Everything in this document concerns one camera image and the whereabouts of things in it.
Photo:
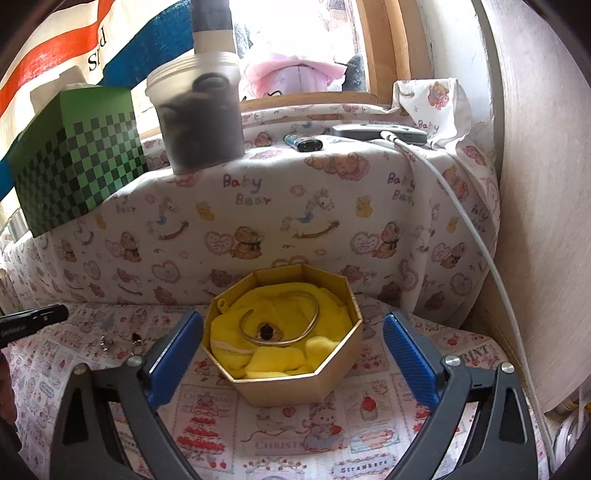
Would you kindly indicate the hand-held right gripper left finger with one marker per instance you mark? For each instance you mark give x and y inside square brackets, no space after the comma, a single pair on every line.
[173,360]

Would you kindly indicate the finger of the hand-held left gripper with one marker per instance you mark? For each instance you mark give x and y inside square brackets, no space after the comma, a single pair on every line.
[37,319]

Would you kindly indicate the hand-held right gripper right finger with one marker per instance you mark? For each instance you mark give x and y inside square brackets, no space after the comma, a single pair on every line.
[411,364]

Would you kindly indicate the gold octagonal jewelry box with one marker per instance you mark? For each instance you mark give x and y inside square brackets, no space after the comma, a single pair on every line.
[286,387]

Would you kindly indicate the yellow cloth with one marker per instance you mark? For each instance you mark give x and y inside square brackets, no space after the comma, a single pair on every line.
[277,364]

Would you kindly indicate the gold bangle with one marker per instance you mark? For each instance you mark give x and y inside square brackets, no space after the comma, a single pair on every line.
[316,314]

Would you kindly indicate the green checkered tissue box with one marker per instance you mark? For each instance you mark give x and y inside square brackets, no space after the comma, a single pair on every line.
[78,166]

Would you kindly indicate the bear print cloth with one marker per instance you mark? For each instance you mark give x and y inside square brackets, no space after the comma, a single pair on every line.
[277,207]

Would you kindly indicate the light wooden panel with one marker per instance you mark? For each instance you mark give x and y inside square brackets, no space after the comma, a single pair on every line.
[545,184]

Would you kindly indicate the white tissue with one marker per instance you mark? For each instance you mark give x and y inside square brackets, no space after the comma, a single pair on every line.
[57,85]

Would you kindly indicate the grey power bank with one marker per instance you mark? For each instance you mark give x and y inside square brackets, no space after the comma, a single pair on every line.
[364,133]

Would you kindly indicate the clear plastic jar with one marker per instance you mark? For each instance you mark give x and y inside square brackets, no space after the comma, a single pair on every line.
[198,120]

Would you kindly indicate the blue lighter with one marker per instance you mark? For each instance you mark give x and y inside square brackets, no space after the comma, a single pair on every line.
[304,144]

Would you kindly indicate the striped curtain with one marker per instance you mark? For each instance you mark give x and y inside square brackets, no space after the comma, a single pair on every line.
[51,50]

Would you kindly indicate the dark fabric item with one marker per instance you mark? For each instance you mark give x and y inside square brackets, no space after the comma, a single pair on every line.
[355,74]

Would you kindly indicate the pink fabric item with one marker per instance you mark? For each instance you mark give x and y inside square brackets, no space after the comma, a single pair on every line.
[295,71]

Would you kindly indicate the wooden window frame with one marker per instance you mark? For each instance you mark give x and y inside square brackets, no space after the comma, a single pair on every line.
[383,46]

